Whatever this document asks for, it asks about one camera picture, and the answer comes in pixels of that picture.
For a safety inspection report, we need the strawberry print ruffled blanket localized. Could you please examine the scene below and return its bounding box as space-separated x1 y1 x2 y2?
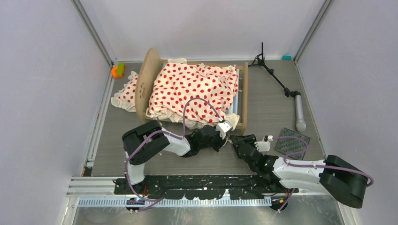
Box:
145 61 240 128

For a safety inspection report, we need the wooden pet bed frame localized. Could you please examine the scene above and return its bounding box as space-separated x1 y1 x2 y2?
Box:
135 48 248 135

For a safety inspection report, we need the purple cable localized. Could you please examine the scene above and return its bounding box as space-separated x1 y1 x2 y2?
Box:
274 135 375 187
124 97 228 200

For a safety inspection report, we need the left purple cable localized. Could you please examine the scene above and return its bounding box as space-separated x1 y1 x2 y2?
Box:
124 97 228 200

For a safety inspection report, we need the teal small block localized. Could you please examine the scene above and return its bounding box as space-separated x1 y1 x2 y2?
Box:
282 55 292 60

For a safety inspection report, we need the strawberry print small pillow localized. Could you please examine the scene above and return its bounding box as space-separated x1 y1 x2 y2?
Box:
110 71 138 112

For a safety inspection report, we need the black tripod stand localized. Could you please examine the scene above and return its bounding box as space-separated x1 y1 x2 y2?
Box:
252 42 307 133

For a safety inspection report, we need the orange green toy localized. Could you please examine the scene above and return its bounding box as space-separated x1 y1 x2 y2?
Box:
111 62 125 78

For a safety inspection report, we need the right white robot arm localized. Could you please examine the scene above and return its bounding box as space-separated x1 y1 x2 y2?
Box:
230 135 374 209

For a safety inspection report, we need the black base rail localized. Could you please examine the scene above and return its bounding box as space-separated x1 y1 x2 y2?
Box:
65 174 349 209

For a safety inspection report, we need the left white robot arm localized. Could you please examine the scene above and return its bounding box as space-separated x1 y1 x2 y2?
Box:
122 120 233 194

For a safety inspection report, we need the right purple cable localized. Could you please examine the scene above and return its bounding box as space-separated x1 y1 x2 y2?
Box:
274 135 375 187

